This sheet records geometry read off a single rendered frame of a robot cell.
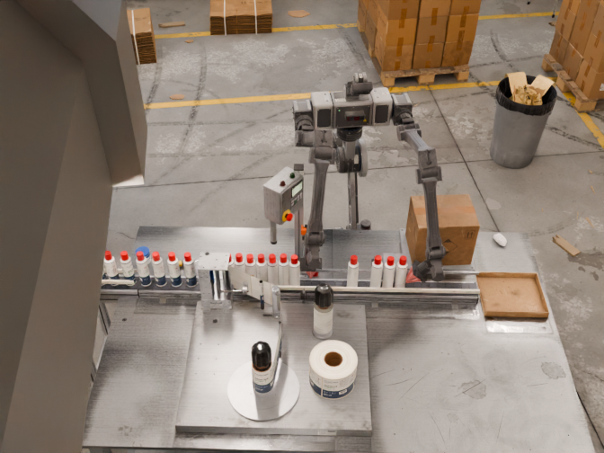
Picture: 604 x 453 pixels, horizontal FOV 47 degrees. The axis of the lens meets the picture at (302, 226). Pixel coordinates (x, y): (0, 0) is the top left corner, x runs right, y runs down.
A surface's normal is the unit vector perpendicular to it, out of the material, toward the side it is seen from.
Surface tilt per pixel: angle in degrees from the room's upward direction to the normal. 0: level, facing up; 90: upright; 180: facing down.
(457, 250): 90
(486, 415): 0
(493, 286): 0
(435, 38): 92
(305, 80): 0
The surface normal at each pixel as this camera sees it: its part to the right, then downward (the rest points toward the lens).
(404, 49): 0.16, 0.65
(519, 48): 0.00, -0.73
